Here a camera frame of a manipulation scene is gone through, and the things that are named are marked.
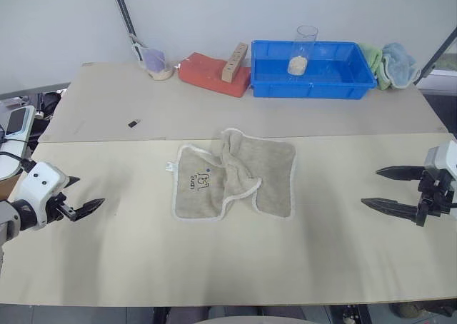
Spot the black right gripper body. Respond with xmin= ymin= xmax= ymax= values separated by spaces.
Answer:
xmin=415 ymin=169 xmax=457 ymax=228

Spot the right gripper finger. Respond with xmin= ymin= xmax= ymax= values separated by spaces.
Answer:
xmin=376 ymin=165 xmax=426 ymax=183
xmin=361 ymin=197 xmax=419 ymax=223

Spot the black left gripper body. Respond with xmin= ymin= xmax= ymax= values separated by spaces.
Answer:
xmin=43 ymin=191 xmax=78 ymax=223

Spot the beige towel with white trim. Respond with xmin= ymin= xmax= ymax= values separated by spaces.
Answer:
xmin=164 ymin=127 xmax=298 ymax=223

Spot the white device with dark screen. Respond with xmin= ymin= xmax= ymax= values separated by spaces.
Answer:
xmin=0 ymin=104 xmax=36 ymax=182

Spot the tan object on floor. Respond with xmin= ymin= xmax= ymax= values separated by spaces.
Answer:
xmin=389 ymin=294 xmax=430 ymax=318

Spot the light blue cloth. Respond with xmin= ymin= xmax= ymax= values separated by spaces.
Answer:
xmin=381 ymin=41 xmax=423 ymax=90

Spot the green cloth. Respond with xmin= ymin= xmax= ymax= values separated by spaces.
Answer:
xmin=358 ymin=42 xmax=393 ymax=91

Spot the black slanted pole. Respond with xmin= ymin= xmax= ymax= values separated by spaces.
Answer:
xmin=413 ymin=26 xmax=457 ymax=86
xmin=108 ymin=0 xmax=144 ymax=66

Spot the blue plastic bin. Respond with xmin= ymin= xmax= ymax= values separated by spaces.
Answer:
xmin=250 ymin=39 xmax=379 ymax=99

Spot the clear bag with purple contents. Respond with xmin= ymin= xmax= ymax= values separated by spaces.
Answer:
xmin=129 ymin=34 xmax=175 ymax=81

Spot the clear cup with beige contents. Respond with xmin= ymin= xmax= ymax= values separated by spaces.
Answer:
xmin=287 ymin=24 xmax=319 ymax=77

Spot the wooden block with holes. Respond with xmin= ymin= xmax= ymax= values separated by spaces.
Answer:
xmin=221 ymin=42 xmax=250 ymax=84

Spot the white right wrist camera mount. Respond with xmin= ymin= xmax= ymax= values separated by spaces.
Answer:
xmin=423 ymin=141 xmax=457 ymax=183

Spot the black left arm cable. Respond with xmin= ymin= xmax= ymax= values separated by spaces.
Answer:
xmin=0 ymin=151 xmax=36 ymax=173

